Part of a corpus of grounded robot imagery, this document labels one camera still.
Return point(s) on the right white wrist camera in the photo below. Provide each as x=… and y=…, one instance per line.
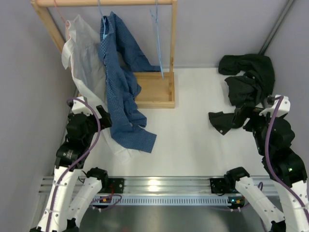
x=279, y=106

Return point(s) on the black pinstriped shirt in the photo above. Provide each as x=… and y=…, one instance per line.
x=250, y=78

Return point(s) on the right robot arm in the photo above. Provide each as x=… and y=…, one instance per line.
x=273, y=137

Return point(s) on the light blue wire hanger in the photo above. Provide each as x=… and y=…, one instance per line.
x=155, y=20

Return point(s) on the blue checkered shirt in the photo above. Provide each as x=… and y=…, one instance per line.
x=122, y=58

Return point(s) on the slotted grey cable duct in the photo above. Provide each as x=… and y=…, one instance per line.
x=213, y=200

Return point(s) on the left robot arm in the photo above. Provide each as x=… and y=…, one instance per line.
x=64, y=211

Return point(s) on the wooden clothes rack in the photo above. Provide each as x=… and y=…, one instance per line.
x=156, y=93

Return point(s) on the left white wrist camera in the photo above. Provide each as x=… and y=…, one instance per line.
x=77, y=106

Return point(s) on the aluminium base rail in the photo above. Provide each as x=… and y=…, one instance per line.
x=169, y=185

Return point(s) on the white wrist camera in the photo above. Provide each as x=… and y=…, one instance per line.
x=77, y=106
x=279, y=106

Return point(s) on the white shirt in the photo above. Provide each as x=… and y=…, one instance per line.
x=80, y=53

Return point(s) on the pink wire hanger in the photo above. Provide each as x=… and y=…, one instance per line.
x=60, y=14

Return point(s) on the blue hanger under blue shirt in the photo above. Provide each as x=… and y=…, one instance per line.
x=103, y=21

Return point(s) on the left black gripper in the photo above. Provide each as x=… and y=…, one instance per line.
x=105, y=120

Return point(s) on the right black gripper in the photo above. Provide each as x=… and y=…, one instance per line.
x=247, y=111

